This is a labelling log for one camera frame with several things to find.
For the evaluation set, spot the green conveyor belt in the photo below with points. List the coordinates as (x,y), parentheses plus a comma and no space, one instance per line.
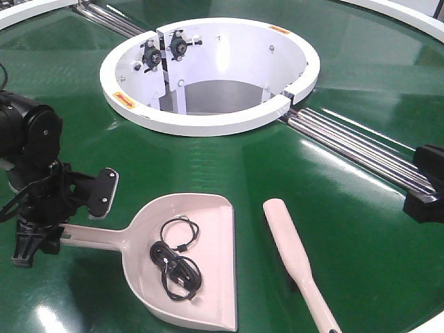
(378,269)

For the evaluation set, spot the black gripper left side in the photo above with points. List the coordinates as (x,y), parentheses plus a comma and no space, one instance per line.
(53,195)

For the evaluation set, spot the beige hand brush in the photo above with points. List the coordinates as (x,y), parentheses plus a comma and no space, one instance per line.
(296,262)

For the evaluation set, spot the beige plastic dustpan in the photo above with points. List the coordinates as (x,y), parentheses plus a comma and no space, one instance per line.
(214,307)

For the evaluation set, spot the black wrist camera left side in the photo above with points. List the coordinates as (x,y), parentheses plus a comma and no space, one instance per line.
(102,193)

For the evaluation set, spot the steel rollers upper left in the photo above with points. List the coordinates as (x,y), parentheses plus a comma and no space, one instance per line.
(108,18)

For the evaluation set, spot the orange arrow warning sticker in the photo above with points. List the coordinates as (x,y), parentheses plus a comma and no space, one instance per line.
(125,100)

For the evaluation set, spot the white outer rim right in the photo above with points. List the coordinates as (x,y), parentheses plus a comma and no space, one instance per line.
(406,15)

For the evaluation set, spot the orange sticker far rim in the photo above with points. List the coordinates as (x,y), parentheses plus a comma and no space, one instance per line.
(279,29)

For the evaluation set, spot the white outer rim left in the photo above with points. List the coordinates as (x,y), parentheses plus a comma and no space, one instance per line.
(29,9)

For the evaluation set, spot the steel rollers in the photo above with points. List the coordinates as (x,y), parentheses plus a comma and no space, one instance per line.
(359,146)
(108,18)

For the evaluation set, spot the steel rollers right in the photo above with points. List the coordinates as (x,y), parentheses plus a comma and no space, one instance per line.
(359,146)

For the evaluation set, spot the white inner ring guard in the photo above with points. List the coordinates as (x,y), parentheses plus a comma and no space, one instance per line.
(242,77)

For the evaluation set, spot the left green bearing block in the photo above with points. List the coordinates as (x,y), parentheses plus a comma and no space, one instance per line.
(152,56)

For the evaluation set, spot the white rim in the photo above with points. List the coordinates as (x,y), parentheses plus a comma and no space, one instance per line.
(29,9)
(406,15)

